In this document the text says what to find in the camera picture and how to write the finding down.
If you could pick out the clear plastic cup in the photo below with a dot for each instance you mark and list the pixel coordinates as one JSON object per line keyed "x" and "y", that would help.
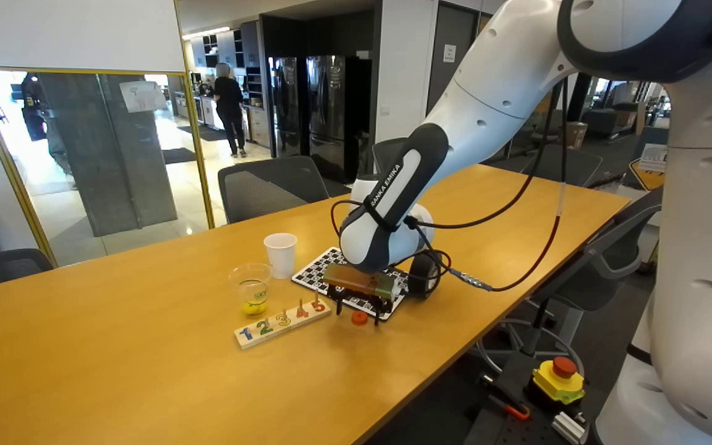
{"x": 253, "y": 286}

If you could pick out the black office chair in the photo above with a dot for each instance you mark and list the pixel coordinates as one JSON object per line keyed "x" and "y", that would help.
{"x": 611, "y": 249}

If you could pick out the wooden number peg board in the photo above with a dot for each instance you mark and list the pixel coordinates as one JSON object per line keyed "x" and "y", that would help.
{"x": 278, "y": 324}

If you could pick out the orange disc with hole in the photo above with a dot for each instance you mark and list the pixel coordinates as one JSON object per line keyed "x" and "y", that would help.
{"x": 359, "y": 317}

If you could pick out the dark bench seat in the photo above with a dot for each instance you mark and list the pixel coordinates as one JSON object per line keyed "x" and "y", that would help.
{"x": 0, "y": 268}

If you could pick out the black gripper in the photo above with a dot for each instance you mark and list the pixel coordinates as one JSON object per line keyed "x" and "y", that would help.
{"x": 356, "y": 301}

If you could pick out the white plastic cup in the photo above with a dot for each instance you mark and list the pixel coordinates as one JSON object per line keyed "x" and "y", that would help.
{"x": 281, "y": 255}

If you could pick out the black white checkered calibration board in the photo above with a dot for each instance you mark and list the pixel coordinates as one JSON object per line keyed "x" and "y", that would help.
{"x": 316, "y": 276}

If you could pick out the person in black clothes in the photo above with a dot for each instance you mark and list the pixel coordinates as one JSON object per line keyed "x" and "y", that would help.
{"x": 228, "y": 108}

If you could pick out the dark display cabinet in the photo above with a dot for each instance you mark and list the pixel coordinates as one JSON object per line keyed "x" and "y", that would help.
{"x": 316, "y": 101}

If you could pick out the yellow disc with hole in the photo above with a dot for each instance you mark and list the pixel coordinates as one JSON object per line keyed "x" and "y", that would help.
{"x": 257, "y": 312}
{"x": 248, "y": 308}

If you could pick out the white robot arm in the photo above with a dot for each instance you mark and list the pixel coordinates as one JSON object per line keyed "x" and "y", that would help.
{"x": 537, "y": 82}

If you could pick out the yellow red emergency stop button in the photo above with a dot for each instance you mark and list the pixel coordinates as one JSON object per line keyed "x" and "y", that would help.
{"x": 560, "y": 383}

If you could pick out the black tape roll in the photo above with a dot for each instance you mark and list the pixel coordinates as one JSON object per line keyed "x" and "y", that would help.
{"x": 424, "y": 273}

